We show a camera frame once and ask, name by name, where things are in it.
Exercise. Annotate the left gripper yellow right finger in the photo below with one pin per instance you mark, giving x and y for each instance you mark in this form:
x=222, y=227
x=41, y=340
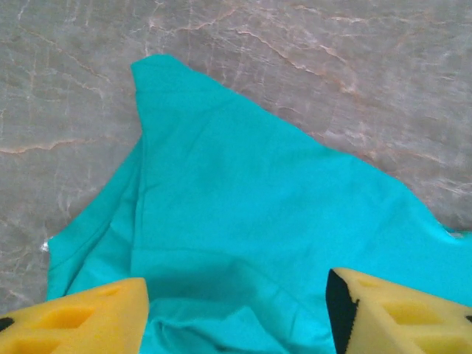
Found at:
x=405, y=321

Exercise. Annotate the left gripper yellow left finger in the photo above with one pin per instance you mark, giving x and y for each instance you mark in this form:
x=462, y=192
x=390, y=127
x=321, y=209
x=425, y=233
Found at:
x=81, y=324

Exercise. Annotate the teal t-shirt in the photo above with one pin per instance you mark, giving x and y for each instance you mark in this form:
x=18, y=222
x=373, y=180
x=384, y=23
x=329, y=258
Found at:
x=239, y=206

